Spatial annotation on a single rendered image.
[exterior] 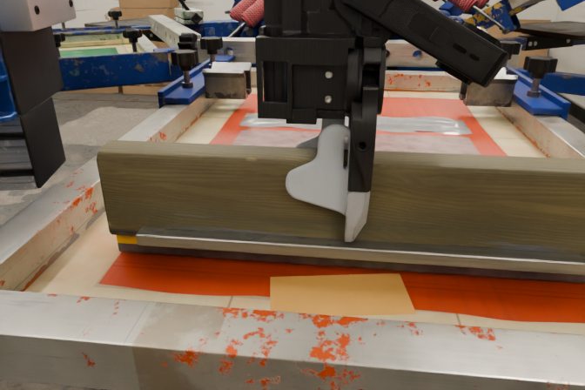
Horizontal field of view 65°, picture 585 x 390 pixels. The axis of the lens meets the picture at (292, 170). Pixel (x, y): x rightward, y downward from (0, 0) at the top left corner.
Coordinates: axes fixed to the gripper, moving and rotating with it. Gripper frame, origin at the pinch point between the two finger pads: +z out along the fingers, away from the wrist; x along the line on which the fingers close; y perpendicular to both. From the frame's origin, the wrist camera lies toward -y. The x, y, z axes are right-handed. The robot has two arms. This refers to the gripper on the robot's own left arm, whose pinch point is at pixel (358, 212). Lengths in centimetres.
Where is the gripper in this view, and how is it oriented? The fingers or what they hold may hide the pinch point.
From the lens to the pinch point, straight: 36.5
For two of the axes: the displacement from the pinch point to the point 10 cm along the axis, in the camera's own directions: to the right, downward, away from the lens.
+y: -9.9, -0.4, 1.0
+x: -1.1, 4.0, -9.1
